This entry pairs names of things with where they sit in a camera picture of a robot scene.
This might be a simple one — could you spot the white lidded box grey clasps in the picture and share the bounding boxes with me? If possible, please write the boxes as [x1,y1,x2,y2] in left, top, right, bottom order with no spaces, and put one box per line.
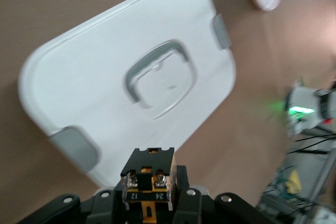
[18,0,237,188]

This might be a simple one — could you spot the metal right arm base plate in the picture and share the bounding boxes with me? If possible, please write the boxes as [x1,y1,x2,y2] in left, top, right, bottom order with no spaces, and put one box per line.
[285,108,323,142]

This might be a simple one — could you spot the aluminium frame with electronics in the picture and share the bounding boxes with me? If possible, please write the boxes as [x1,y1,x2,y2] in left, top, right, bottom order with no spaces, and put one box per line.
[258,126,336,224]

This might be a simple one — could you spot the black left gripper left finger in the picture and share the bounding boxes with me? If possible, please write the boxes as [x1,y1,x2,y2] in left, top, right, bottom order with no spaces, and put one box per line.
[15,189,124,224]

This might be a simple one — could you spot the orange push button switch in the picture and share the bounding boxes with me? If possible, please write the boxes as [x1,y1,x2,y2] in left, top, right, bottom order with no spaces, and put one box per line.
[120,147,177,224]

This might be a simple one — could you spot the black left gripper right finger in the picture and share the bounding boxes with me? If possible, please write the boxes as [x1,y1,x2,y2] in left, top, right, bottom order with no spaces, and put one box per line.
[174,165,298,224]

